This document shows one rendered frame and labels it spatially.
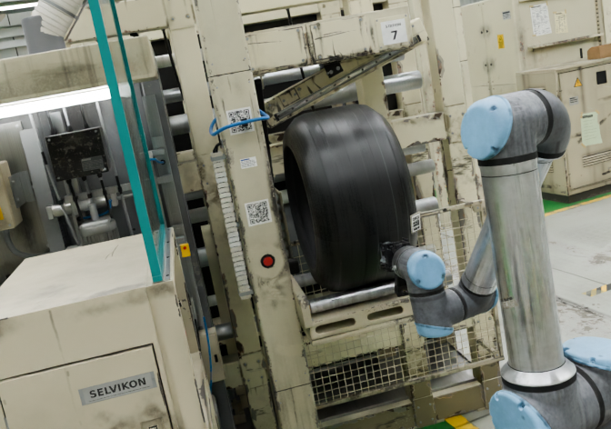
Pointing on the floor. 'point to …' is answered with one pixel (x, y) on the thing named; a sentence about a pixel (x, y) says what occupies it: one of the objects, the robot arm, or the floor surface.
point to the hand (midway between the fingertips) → (386, 261)
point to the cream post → (213, 26)
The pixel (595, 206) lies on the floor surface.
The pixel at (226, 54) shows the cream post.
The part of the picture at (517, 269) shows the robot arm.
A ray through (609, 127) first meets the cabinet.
